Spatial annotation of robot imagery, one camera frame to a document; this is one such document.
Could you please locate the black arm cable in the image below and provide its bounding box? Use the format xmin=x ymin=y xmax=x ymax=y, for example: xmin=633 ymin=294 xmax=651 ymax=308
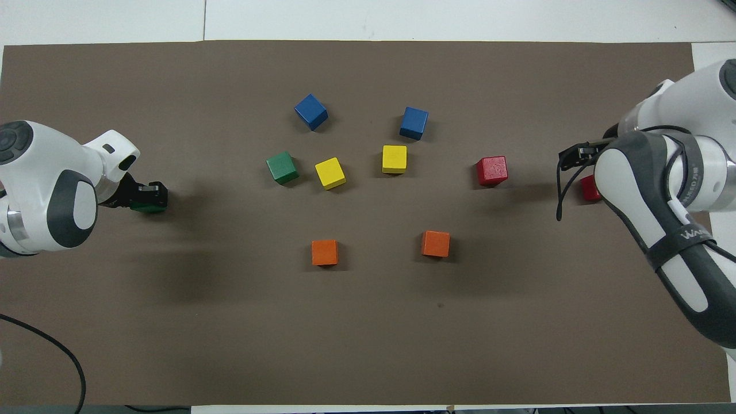
xmin=555 ymin=125 xmax=699 ymax=222
xmin=0 ymin=313 xmax=87 ymax=414

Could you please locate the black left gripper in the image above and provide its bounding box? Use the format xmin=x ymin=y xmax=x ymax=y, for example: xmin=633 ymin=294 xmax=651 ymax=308
xmin=106 ymin=172 xmax=168 ymax=210

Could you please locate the orange wooden cube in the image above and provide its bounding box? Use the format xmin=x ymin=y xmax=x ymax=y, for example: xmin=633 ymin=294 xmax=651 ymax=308
xmin=420 ymin=230 xmax=451 ymax=258
xmin=311 ymin=239 xmax=339 ymax=267

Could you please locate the blue wooden cube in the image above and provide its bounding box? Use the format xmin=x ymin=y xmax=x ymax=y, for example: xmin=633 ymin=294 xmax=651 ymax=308
xmin=399 ymin=106 xmax=430 ymax=141
xmin=294 ymin=93 xmax=329 ymax=132

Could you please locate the red wooden cube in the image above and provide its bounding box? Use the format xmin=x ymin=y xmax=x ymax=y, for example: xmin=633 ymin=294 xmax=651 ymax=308
xmin=580 ymin=174 xmax=603 ymax=202
xmin=476 ymin=155 xmax=509 ymax=187

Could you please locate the green wooden cube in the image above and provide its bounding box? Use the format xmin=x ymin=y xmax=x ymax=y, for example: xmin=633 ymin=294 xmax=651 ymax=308
xmin=129 ymin=197 xmax=168 ymax=215
xmin=266 ymin=151 xmax=300 ymax=186

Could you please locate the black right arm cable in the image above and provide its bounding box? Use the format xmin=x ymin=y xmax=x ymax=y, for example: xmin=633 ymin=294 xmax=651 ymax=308
xmin=555 ymin=125 xmax=699 ymax=222

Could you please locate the brown paper mat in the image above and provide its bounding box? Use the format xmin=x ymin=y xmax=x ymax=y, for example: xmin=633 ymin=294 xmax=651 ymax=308
xmin=0 ymin=40 xmax=731 ymax=406

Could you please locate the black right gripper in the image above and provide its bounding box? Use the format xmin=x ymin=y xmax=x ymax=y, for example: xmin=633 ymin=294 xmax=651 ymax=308
xmin=559 ymin=122 xmax=623 ymax=171

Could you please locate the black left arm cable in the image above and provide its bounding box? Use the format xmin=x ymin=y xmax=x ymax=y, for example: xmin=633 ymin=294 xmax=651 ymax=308
xmin=0 ymin=313 xmax=87 ymax=414

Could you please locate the yellow wooden cube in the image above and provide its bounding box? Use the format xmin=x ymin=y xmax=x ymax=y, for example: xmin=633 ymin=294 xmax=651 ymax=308
xmin=381 ymin=144 xmax=408 ymax=175
xmin=315 ymin=156 xmax=347 ymax=191

